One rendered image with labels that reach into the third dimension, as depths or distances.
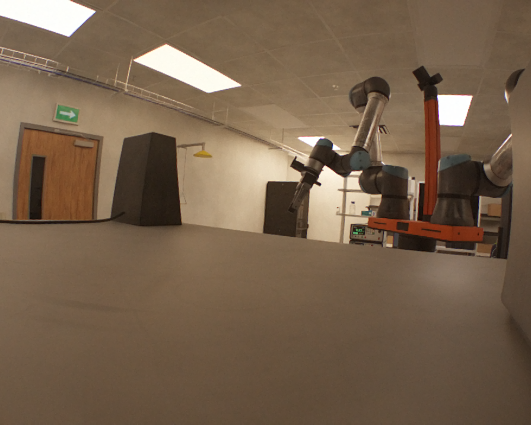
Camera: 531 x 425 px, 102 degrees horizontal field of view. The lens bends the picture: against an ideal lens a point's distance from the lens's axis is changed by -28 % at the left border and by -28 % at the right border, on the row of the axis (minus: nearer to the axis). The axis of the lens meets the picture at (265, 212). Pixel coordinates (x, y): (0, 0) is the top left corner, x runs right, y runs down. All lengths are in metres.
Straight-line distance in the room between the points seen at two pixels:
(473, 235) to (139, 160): 0.93
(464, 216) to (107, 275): 0.93
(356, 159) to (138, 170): 0.82
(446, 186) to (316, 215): 6.02
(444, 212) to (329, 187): 5.93
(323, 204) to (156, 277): 6.70
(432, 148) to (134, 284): 1.14
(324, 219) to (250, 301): 6.69
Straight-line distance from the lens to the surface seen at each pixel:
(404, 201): 1.28
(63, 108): 3.58
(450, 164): 1.00
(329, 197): 6.81
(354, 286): 0.20
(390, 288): 0.21
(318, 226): 6.90
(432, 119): 1.24
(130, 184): 0.56
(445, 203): 0.99
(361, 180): 1.42
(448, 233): 0.94
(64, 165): 3.58
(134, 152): 0.57
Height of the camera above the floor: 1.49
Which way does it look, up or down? 2 degrees down
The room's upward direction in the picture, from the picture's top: 4 degrees clockwise
